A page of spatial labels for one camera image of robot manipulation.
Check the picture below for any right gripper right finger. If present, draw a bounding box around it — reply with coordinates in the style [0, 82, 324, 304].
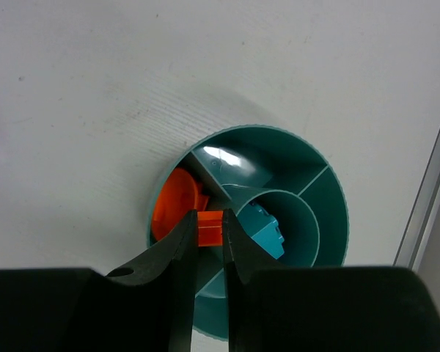
[222, 210, 440, 351]

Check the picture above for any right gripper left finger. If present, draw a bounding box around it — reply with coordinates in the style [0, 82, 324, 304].
[0, 210, 198, 351]

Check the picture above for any teal lego brick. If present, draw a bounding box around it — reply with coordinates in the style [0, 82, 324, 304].
[243, 203, 285, 259]

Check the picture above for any small orange curved lego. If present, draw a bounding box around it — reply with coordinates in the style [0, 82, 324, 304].
[197, 210, 223, 247]

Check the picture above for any orange dish lego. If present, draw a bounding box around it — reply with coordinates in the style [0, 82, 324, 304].
[151, 167, 210, 241]

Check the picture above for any teal round divided container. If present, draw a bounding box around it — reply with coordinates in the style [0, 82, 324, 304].
[146, 124, 350, 341]

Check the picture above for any aluminium rail right side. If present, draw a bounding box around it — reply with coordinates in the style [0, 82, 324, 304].
[393, 129, 440, 271]

